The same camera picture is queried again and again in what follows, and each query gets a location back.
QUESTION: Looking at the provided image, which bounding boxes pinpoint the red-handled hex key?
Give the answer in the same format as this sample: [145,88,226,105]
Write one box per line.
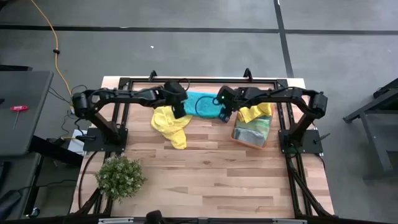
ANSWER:
[9,105,30,131]

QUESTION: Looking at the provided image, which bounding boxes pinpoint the silver metal bracket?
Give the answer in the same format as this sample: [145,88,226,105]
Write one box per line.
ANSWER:
[272,218,308,224]
[98,217,135,224]

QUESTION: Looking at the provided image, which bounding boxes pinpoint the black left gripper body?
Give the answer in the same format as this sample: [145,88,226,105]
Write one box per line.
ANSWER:
[163,80,189,119]

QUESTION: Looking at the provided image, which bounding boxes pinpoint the black aluminium frame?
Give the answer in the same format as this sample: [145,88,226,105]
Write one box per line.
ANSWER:
[73,67,336,219]

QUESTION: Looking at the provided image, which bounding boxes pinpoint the white flat box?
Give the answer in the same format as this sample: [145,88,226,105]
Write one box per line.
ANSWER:
[66,128,88,156]

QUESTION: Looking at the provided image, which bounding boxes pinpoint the yellow microfiber towel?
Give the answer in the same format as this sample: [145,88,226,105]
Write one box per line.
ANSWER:
[150,105,193,151]
[238,102,273,124]

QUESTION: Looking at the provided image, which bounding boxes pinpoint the artificial green plant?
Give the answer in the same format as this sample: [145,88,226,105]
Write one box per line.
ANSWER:
[94,154,147,203]

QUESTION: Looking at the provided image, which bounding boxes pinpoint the dark frame-side cable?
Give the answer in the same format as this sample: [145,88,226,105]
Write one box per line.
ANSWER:
[77,150,101,210]

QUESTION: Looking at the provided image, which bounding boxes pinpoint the yellow extension cable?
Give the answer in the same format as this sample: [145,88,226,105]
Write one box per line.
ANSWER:
[29,0,74,97]

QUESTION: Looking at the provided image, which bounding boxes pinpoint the green microfiber towel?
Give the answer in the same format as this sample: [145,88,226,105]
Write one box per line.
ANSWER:
[234,116,272,134]

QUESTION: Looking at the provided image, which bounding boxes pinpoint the teal microfiber towel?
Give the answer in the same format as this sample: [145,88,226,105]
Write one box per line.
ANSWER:
[183,91,226,119]

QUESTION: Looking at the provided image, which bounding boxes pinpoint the grey metal stand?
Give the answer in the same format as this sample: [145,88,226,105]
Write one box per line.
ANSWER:
[343,77,398,182]

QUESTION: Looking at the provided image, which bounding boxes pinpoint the grey side table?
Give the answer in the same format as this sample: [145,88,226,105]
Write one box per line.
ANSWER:
[0,70,55,157]

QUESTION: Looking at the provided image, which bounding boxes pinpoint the grey microfiber towel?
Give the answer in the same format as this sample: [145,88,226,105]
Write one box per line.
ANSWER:
[233,127,267,147]

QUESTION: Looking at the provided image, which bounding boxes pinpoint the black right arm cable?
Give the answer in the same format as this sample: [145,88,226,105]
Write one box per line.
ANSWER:
[194,95,220,118]

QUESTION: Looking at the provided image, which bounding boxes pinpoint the black metal beam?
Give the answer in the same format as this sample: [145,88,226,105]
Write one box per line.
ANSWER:
[28,135,85,167]

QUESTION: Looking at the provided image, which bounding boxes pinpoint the thin black floor cable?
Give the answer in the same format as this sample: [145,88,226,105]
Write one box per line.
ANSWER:
[47,84,94,138]

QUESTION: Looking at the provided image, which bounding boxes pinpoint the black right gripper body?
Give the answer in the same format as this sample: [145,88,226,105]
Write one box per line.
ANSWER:
[216,85,242,124]

